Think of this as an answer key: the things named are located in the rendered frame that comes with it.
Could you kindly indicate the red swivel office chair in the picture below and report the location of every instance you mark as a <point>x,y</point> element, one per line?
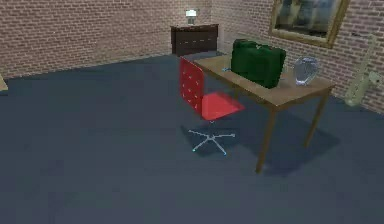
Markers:
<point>213,106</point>

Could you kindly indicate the small blue object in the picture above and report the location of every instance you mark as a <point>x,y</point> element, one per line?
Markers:
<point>226,69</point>

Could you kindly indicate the dark brown chest of drawers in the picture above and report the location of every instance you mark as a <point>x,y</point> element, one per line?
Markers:
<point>194,39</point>

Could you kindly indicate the dark green suitcase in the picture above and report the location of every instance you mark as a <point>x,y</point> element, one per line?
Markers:
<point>258,62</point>

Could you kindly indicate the brown wooden table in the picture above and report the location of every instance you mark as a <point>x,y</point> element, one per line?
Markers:
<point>286,93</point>

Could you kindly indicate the small white table lamp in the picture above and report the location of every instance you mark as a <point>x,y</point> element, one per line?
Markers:
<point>191,15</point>

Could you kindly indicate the clear glass vase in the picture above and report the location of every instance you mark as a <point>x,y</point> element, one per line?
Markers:
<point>305,70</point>

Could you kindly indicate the tan furniture corner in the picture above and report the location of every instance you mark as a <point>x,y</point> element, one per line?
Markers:
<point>2,85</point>

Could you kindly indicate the gold framed wall picture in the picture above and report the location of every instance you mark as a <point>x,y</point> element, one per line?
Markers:
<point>310,16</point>

